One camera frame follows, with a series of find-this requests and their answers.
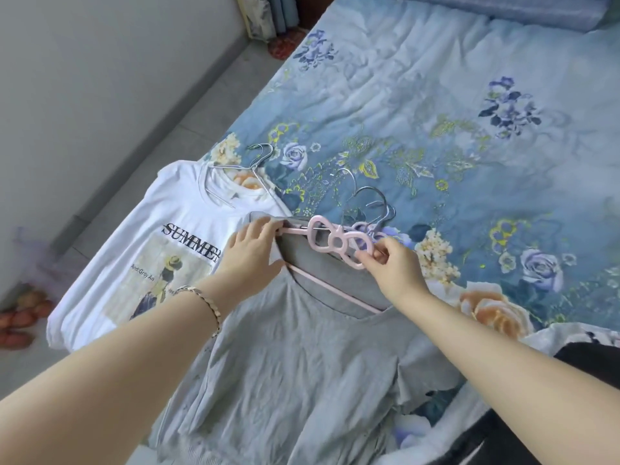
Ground person's left hand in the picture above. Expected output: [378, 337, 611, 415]
[211, 216, 287, 311]

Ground person's right hand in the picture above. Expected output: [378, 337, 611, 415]
[355, 236, 432, 311]

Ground pink bow hanger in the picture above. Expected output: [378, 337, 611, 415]
[348, 186, 396, 253]
[278, 167, 384, 315]

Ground silver wire hanger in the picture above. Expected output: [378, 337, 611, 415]
[203, 142, 284, 209]

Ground grey t-shirt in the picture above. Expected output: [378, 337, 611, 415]
[145, 210, 466, 465]

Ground white t-shirt photo print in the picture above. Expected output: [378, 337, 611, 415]
[46, 159, 294, 352]

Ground white knit cardigan black trim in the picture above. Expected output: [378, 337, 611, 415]
[426, 322, 620, 465]

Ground person's left forearm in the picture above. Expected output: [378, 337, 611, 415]
[0, 285, 231, 465]

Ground person's right forearm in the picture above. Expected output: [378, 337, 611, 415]
[399, 290, 620, 465]

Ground blue floral bed quilt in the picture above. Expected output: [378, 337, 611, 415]
[201, 0, 620, 451]

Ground red round mat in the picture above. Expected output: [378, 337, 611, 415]
[267, 27, 309, 61]

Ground orange slippers on floor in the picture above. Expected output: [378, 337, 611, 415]
[0, 287, 54, 352]

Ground blue floral curtain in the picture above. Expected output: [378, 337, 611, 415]
[234, 0, 301, 42]

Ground dark wooden nightstand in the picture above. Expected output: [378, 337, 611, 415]
[295, 0, 338, 30]

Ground pale blue folded blanket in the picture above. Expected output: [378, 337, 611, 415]
[382, 0, 616, 34]

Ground silver link bracelet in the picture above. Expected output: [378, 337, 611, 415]
[172, 285, 223, 338]

